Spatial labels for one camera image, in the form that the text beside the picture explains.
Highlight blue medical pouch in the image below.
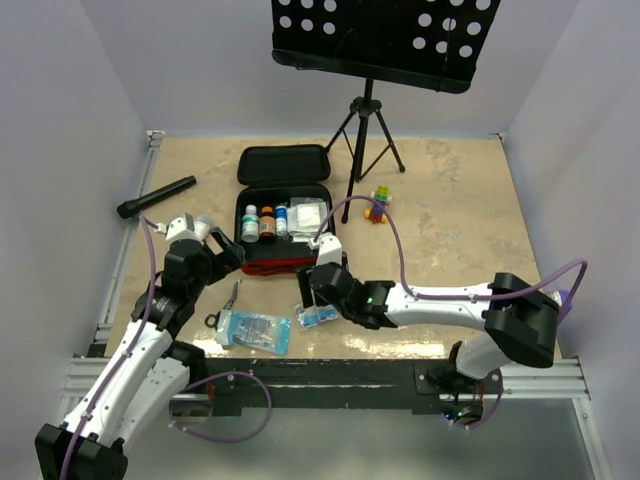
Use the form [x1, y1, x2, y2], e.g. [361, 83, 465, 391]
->
[216, 309, 292, 355]

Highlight purple white device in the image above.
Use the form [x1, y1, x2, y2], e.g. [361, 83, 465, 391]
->
[548, 290, 573, 324]

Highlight white blue medicine bottle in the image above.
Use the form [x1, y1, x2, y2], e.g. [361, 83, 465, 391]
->
[275, 205, 288, 238]

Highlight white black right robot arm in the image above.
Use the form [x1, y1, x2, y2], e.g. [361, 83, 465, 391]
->
[296, 263, 563, 393]

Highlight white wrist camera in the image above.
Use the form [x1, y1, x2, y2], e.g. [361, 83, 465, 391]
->
[154, 213, 212, 244]
[308, 232, 345, 267]

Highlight colourful toy block car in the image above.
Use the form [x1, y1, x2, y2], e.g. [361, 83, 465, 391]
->
[364, 185, 392, 223]

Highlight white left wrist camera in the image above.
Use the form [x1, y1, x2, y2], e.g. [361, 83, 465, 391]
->
[154, 213, 212, 244]

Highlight black handled scissors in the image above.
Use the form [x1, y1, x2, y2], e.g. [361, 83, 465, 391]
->
[222, 279, 242, 310]

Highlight white gauze plastic bag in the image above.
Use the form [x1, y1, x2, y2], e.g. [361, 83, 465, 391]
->
[288, 197, 328, 232]

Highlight white green medicine bottle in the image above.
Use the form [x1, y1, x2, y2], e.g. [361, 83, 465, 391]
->
[241, 204, 259, 243]

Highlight blue wipes packet bag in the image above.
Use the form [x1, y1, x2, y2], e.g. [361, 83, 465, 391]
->
[295, 305, 339, 330]

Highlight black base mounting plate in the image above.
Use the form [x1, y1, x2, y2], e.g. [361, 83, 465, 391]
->
[176, 355, 503, 416]

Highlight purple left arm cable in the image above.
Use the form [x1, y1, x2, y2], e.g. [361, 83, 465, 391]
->
[59, 215, 274, 480]

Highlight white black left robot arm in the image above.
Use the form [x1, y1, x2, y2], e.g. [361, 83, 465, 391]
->
[35, 214, 245, 479]

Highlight black flashlight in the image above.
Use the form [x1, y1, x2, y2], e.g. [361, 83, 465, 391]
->
[116, 175, 197, 219]

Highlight black music stand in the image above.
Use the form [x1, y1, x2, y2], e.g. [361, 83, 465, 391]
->
[269, 0, 503, 225]

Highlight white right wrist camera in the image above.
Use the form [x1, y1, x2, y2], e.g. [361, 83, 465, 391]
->
[308, 232, 345, 267]

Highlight bandage strips plastic bag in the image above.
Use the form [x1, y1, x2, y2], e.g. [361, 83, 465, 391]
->
[288, 229, 318, 243]

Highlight aluminium frame rail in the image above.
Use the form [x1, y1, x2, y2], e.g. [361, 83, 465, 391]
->
[61, 129, 166, 403]

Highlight brown medicine bottle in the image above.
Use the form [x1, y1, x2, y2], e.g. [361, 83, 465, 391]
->
[259, 206, 276, 240]

